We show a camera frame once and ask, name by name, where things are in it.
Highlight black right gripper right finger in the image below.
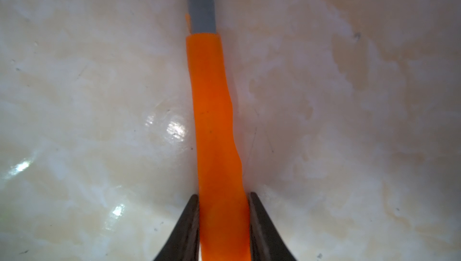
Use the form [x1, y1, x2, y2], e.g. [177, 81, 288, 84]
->
[247, 192, 296, 261]

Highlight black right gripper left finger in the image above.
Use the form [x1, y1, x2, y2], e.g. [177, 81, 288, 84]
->
[153, 194, 199, 261]

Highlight orange handle sickle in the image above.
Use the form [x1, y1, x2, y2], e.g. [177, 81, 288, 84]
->
[183, 0, 253, 261]

